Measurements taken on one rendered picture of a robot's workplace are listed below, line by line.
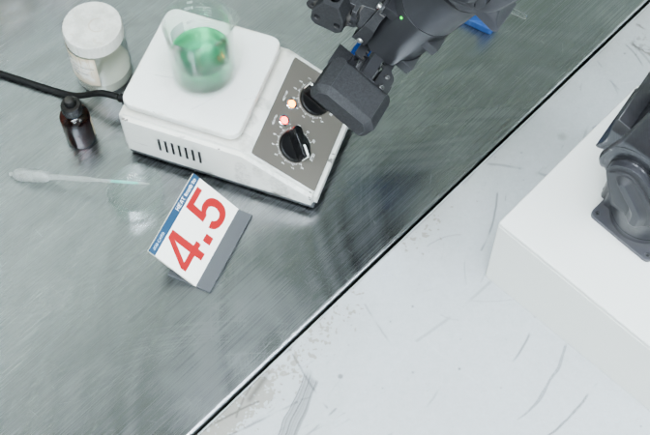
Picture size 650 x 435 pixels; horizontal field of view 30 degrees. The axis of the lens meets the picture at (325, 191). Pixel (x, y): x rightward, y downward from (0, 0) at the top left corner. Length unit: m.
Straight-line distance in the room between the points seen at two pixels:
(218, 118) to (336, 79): 0.17
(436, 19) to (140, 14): 0.44
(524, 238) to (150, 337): 0.35
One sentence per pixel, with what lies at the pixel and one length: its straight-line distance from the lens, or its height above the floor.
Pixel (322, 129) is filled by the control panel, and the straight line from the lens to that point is 1.18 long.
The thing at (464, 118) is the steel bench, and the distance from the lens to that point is 1.24.
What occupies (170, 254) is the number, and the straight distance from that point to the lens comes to 1.13.
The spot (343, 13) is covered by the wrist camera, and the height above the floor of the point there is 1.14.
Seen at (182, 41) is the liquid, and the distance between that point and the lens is 1.14.
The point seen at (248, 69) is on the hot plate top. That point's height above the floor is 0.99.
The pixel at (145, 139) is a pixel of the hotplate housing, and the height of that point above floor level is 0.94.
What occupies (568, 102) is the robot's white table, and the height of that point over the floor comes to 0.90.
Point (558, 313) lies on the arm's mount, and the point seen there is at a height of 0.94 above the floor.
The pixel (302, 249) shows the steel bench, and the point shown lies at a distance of 1.15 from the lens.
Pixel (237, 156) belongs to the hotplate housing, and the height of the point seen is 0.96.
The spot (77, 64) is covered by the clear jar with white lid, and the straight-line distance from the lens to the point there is 1.23.
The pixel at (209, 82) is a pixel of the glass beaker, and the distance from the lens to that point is 1.12.
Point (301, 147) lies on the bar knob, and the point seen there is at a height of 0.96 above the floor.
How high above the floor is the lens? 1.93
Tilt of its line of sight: 61 degrees down
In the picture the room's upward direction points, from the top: 1 degrees counter-clockwise
